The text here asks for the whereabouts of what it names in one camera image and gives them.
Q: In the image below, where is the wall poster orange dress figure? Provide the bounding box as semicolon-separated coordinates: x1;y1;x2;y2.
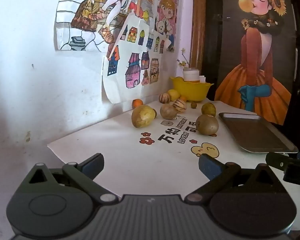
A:
214;0;298;126

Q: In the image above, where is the yellow plastic bowl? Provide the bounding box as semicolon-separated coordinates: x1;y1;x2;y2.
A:
170;76;214;102

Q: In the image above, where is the glass jar with white label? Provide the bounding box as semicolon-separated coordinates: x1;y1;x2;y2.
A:
182;67;200;83

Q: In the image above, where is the yellow lemon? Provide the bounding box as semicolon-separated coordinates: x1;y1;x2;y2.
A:
167;89;181;101

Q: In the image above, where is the olive green round fruit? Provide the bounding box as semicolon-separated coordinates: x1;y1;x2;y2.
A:
201;102;217;117

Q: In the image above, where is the coloured seated figure drawing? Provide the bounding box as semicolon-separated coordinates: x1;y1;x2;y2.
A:
54;0;140;53

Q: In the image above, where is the cream striped small melon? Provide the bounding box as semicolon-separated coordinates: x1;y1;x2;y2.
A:
172;99;187;111

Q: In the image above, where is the metal tray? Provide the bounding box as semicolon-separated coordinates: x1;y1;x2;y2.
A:
218;112;299;154

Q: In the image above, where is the coloured shelf drawing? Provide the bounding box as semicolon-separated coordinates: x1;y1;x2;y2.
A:
136;0;162;23

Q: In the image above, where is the dried flower twig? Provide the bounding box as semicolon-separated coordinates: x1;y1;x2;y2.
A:
177;48;190;68

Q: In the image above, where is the white printed table mat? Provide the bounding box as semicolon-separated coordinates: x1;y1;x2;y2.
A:
47;97;300;200

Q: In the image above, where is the brown kiwi with sticker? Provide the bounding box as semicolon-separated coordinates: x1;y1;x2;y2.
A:
196;114;219;135

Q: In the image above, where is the round tan fruit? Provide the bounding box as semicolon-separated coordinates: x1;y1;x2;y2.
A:
160;104;178;120

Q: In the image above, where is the large yellow-green fruit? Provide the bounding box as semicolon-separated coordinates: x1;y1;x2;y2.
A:
131;105;157;128

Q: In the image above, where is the wooden frame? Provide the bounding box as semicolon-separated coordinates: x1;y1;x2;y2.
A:
190;0;207;68

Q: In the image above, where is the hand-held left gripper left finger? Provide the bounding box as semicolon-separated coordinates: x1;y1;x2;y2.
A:
21;152;119;204

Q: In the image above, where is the coloured figure with bear drawing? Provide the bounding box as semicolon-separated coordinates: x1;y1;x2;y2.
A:
154;0;180;53

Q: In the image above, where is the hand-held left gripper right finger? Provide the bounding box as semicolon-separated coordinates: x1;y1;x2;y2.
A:
185;154;288;204

